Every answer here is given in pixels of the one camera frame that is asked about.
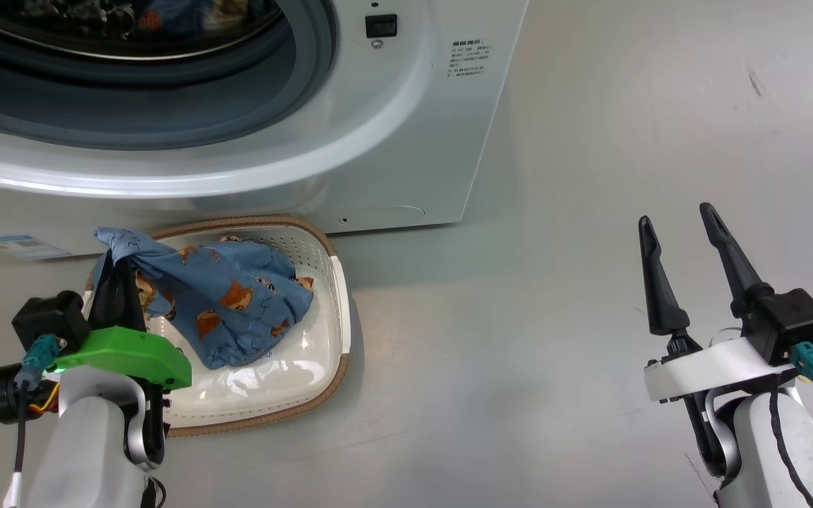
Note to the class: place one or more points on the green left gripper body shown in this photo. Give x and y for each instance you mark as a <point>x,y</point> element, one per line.
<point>131,353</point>

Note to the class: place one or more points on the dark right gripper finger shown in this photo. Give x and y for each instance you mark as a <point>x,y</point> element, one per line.
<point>660,296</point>
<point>731,261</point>

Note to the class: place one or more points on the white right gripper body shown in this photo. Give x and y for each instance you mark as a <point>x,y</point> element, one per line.
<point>710,367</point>

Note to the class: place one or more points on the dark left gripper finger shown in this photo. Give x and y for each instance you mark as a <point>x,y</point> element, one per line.
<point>104,303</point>
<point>131,303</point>

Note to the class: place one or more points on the blue cartoon print garment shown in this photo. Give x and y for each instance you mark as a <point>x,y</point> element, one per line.
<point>237,303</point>

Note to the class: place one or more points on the white laundry basket brown rim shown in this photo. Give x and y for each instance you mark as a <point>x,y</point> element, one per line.
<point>265,381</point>

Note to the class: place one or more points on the white front-load washing machine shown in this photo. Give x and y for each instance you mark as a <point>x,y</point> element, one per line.
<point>413,141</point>

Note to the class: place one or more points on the blue energy label sticker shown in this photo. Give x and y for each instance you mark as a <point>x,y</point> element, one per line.
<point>22,247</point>

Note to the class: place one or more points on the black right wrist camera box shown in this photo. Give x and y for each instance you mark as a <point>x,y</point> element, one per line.
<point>795,321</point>

